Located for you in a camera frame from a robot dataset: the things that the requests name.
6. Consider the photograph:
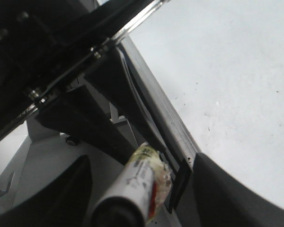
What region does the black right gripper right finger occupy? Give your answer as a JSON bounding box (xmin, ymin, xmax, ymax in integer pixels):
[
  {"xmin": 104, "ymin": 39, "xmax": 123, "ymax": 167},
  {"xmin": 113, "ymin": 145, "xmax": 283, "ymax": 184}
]
[{"xmin": 193, "ymin": 153, "xmax": 284, "ymax": 227}]

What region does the white whiteboard with metal frame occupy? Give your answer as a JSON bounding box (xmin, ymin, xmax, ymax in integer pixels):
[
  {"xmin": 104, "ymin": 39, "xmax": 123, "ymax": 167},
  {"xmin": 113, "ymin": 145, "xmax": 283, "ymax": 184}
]
[{"xmin": 130, "ymin": 0, "xmax": 284, "ymax": 209}]

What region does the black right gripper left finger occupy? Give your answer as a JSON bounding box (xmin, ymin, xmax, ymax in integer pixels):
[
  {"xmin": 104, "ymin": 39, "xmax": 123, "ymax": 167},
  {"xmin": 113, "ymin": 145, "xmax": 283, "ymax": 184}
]
[{"xmin": 0, "ymin": 155, "xmax": 92, "ymax": 227}]

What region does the white whiteboard marker with tape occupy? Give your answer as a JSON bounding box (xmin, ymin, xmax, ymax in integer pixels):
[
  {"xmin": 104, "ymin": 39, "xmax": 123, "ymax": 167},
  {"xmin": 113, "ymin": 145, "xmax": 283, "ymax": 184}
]
[{"xmin": 90, "ymin": 142, "xmax": 172, "ymax": 227}]

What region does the black robot arm with bolts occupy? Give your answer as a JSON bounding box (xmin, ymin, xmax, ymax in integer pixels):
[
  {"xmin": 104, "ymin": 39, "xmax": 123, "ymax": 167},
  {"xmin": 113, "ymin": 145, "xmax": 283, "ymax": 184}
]
[{"xmin": 0, "ymin": 0, "xmax": 284, "ymax": 227}]

